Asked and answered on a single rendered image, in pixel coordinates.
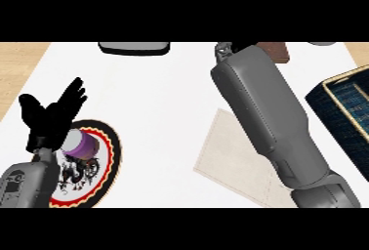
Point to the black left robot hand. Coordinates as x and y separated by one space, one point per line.
50 117

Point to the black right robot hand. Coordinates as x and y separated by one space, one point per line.
241 46

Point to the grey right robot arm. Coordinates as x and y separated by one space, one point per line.
266 114

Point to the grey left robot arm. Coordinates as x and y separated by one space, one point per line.
24 182

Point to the dark blue basket, gold rim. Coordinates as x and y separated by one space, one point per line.
343 110

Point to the beige placemat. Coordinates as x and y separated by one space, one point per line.
230 162

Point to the brown reddish block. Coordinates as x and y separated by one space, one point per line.
278 52

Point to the purple can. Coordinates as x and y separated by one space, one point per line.
86 145

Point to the round plate with motorcycle print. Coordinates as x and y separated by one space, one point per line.
103 153

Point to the grey rounded object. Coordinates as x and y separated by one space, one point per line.
322 43

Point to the grey and black appliance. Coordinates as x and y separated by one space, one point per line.
134 47

